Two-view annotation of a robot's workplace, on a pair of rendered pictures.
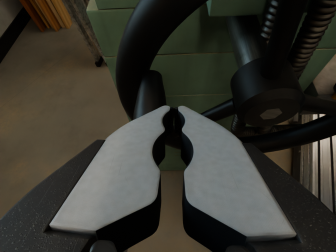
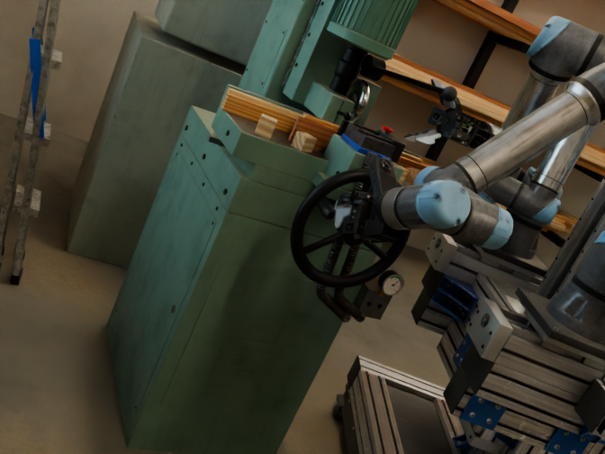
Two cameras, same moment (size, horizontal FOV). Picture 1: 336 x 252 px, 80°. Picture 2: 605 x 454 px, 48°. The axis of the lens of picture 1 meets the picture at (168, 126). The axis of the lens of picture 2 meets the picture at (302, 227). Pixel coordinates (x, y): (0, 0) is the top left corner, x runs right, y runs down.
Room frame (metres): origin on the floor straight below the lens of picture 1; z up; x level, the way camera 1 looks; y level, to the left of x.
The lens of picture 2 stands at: (-1.04, 0.75, 1.21)
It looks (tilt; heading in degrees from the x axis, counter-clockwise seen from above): 17 degrees down; 328
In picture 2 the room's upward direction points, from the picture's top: 25 degrees clockwise
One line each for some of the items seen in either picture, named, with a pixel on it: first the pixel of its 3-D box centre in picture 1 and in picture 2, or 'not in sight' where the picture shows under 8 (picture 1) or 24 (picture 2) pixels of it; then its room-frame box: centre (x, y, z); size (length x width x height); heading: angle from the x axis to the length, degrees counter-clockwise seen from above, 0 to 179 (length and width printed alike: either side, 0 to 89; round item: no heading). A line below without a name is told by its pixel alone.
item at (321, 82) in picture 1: (316, 85); (366, 294); (0.31, -0.37, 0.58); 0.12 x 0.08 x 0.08; 177
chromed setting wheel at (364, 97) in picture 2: not in sight; (354, 100); (0.59, -0.25, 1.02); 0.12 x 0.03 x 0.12; 177
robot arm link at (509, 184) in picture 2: not in sight; (494, 186); (0.25, -0.54, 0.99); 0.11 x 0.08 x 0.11; 44
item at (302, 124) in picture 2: not in sight; (335, 142); (0.37, -0.12, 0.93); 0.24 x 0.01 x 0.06; 87
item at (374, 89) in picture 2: not in sight; (356, 98); (0.64, -0.28, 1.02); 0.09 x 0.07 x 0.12; 87
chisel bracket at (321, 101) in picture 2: not in sight; (328, 106); (0.48, -0.12, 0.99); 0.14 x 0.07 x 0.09; 177
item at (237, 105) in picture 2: not in sight; (339, 142); (0.46, -0.18, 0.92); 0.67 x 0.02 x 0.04; 87
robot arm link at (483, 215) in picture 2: not in sight; (472, 218); (-0.20, -0.08, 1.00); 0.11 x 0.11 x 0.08; 84
